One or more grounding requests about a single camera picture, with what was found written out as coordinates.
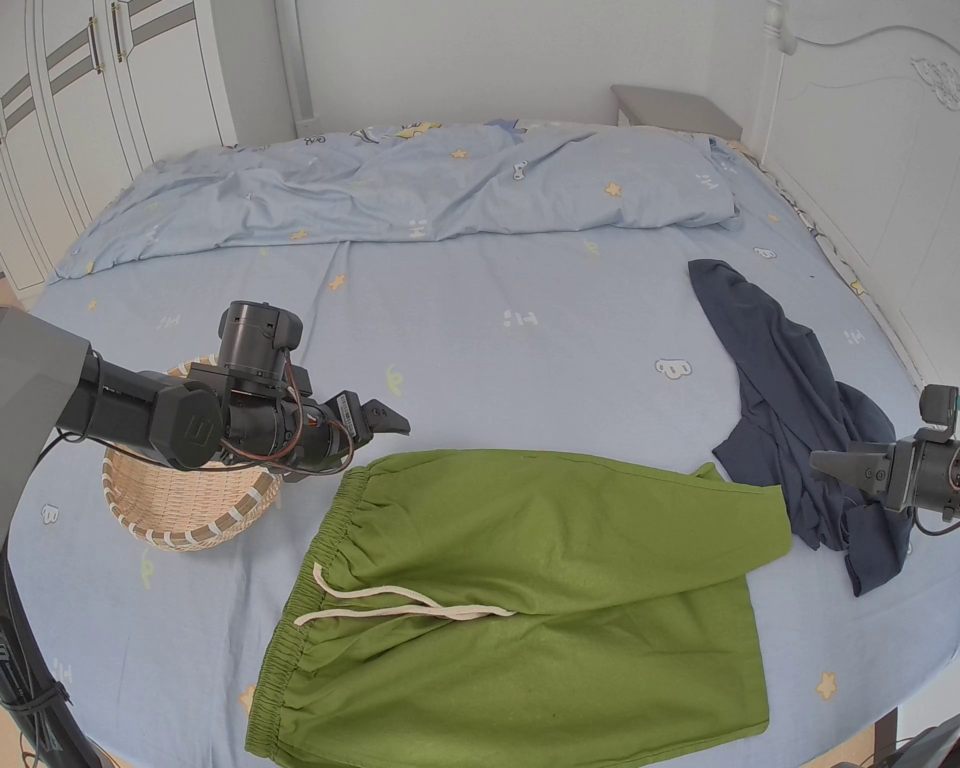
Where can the white vertical duct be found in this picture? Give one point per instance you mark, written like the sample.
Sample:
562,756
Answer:
296,67

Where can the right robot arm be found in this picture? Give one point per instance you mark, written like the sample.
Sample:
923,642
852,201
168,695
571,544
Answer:
937,750

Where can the grey bedside table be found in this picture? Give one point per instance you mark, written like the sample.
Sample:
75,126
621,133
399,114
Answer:
675,112

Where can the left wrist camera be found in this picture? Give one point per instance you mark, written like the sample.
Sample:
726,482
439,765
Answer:
301,382

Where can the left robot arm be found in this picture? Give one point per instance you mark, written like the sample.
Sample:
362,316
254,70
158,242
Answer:
120,409

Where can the dark blue garment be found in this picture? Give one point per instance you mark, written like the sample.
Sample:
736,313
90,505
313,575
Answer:
780,375

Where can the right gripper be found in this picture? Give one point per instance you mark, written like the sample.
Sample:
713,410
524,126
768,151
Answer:
922,472

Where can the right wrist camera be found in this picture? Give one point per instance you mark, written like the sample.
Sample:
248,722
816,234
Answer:
939,412

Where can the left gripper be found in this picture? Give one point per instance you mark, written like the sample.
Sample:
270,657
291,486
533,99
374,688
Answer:
315,435

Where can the white wardrobe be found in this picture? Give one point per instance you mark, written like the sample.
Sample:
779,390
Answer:
90,112

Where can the bed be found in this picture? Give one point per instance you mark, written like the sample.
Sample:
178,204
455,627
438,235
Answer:
525,360

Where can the green shorts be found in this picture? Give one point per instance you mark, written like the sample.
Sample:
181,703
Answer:
525,570

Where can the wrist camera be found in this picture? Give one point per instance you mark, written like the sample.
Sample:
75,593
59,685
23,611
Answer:
939,412
301,382

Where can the round woven basket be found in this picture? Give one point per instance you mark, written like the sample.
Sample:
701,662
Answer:
187,510

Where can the pale blue quilt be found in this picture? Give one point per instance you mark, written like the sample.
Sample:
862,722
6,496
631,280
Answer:
420,195

